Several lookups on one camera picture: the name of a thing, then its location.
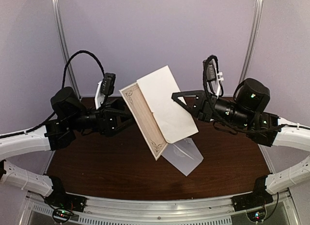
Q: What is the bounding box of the white letter paper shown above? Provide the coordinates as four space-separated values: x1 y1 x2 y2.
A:
120 66 198 160

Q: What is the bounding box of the front aluminium rail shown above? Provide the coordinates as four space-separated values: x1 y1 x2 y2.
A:
17 190 301 225

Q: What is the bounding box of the circuit board with leds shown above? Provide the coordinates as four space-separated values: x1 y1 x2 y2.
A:
52 208 74 223
247 209 266 223

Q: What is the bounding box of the white envelope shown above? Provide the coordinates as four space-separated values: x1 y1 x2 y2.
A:
161 138 203 177

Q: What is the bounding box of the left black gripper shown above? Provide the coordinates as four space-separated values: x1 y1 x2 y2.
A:
67 98 144 138

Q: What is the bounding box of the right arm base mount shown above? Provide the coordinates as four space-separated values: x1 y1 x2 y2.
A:
232 193 274 211

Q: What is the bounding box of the aluminium frame post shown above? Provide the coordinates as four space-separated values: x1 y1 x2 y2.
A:
51 0 81 99
239 0 264 83

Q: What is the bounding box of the right aluminium frame post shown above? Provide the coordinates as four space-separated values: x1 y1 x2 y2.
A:
239 0 264 83

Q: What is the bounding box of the right black camera cable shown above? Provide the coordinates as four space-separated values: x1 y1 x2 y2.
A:
202 54 310 136

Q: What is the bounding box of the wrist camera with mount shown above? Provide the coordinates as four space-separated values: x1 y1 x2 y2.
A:
94 73 116 109
202 55 224 98

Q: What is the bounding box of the left aluminium frame post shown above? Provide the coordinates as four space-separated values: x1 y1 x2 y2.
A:
51 0 81 99

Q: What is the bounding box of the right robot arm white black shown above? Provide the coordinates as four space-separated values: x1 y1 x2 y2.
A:
171 78 310 151

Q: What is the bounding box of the right circuit board with leds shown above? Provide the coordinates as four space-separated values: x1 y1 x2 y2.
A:
247 209 266 223

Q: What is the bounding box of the left circuit board with leds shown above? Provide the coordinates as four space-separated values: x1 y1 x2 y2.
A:
52 208 74 223

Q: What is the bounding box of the left black camera cable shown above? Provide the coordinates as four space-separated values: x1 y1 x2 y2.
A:
0 49 106 138

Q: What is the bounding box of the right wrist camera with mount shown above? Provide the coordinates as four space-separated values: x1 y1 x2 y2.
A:
202 55 224 98

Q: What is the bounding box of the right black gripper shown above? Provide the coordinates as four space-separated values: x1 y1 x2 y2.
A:
171 90 252 129

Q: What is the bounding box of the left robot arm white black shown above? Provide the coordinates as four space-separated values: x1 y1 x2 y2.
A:
0 87 134 208

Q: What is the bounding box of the black camera cable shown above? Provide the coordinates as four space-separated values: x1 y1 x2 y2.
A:
202 54 310 136
0 49 106 138

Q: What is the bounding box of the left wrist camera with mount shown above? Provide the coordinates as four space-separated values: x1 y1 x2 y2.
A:
94 73 116 109

